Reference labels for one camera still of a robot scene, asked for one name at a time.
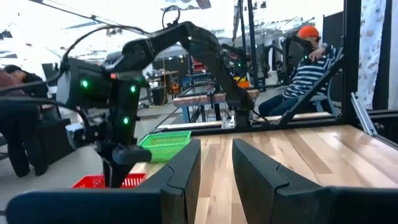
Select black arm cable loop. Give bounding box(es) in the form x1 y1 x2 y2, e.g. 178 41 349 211
161 4 182 29

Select silver aluminium rail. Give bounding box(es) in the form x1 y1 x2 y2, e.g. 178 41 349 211
350 91 379 137

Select wooden workbench blue legs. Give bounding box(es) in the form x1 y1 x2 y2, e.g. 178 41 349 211
172 89 261 124

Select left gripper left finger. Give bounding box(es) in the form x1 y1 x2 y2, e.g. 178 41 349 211
5 138 202 224

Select green plastic basket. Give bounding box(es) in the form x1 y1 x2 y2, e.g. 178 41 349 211
137 130 192 164

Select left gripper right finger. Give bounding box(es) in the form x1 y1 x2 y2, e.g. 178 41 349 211
232 138 398 224

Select orange yellow box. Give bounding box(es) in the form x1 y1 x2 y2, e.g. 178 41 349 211
233 75 251 90

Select black floor box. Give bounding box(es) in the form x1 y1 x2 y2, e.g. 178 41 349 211
151 85 169 106

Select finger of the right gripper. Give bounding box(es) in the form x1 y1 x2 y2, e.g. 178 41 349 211
102 158 112 189
110 162 135 189

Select white patterned curtain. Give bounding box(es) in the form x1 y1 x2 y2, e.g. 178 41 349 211
357 0 387 110

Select person's hand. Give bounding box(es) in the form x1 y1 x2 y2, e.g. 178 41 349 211
309 46 327 62

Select red plastic basket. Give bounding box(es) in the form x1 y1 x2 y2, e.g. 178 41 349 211
71 173 147 189

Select black speaker box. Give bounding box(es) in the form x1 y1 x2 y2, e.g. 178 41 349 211
37 117 76 166

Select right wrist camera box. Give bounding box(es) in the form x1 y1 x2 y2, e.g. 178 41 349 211
65 122 95 149

